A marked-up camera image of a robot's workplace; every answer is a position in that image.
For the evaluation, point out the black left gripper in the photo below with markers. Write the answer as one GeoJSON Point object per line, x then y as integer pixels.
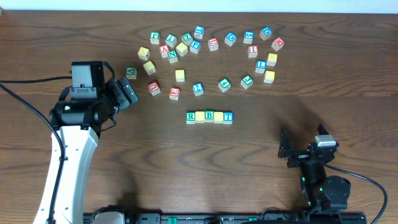
{"type": "Point", "coordinates": [125, 92]}

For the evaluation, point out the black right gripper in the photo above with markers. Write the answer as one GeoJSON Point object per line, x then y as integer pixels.
{"type": "Point", "coordinates": [286, 150]}

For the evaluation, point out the green R letter block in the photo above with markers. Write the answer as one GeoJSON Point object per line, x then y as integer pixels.
{"type": "Point", "coordinates": [190, 117]}

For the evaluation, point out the green T letter block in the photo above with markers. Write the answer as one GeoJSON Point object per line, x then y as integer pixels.
{"type": "Point", "coordinates": [228, 117]}

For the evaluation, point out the green B letter block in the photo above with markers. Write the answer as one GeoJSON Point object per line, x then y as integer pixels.
{"type": "Point", "coordinates": [209, 116]}

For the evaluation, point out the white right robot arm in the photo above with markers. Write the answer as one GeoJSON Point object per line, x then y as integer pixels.
{"type": "Point", "coordinates": [324, 193]}

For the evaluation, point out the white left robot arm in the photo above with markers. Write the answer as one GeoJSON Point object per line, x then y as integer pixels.
{"type": "Point", "coordinates": [79, 145]}

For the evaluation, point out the green V letter block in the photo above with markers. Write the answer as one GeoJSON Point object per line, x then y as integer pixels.
{"type": "Point", "coordinates": [131, 73]}

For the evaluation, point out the red U letter block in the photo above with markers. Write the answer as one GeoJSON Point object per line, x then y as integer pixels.
{"type": "Point", "coordinates": [154, 88]}

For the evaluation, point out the red E letter block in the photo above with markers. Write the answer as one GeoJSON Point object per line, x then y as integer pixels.
{"type": "Point", "coordinates": [174, 93]}

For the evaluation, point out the red A letter block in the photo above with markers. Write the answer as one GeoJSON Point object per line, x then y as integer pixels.
{"type": "Point", "coordinates": [164, 50]}

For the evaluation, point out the green N letter block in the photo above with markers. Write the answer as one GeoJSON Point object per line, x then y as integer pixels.
{"type": "Point", "coordinates": [172, 56]}

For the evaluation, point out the green P letter block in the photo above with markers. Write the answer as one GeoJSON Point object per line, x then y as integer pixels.
{"type": "Point", "coordinates": [155, 38]}

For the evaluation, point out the green L letter block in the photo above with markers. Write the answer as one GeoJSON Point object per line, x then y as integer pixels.
{"type": "Point", "coordinates": [171, 40]}

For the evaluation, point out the blue question mark block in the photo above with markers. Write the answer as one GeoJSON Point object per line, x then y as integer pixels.
{"type": "Point", "coordinates": [198, 89]}

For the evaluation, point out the green J letter block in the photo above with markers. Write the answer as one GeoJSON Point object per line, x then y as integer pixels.
{"type": "Point", "coordinates": [247, 81]}

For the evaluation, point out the yellow K letter block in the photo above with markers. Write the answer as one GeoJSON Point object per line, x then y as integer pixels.
{"type": "Point", "coordinates": [272, 59]}

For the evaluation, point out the blue L letter block right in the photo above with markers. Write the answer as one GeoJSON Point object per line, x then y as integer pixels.
{"type": "Point", "coordinates": [260, 66]}

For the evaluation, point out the blue l letter block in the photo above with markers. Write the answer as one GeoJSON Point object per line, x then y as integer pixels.
{"type": "Point", "coordinates": [199, 32]}
{"type": "Point", "coordinates": [260, 66]}

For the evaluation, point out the green Z letter block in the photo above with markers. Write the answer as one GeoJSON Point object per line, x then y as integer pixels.
{"type": "Point", "coordinates": [187, 39]}

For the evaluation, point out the blue P letter block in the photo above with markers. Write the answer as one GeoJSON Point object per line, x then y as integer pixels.
{"type": "Point", "coordinates": [195, 46]}

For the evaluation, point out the green 4 number block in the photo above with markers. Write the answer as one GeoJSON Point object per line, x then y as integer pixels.
{"type": "Point", "coordinates": [224, 84]}

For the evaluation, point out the red M letter block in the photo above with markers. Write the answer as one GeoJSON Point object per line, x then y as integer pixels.
{"type": "Point", "coordinates": [278, 43]}

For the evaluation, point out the red I letter block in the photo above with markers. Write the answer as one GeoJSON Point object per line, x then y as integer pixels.
{"type": "Point", "coordinates": [253, 51]}

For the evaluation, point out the blue L letter block top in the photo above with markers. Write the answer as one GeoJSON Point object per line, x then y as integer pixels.
{"type": "Point", "coordinates": [199, 32]}

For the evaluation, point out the red C letter block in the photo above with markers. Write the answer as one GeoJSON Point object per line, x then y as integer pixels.
{"type": "Point", "coordinates": [213, 44]}

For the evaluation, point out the blue Q letter block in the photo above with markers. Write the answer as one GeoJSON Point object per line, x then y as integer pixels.
{"type": "Point", "coordinates": [265, 33]}

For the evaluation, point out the blue S letter block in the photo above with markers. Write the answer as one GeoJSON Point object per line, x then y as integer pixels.
{"type": "Point", "coordinates": [248, 37]}

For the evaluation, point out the blue D letter block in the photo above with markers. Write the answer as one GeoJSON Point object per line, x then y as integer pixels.
{"type": "Point", "coordinates": [230, 39]}

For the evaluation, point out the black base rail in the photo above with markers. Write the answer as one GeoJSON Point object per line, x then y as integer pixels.
{"type": "Point", "coordinates": [273, 217]}

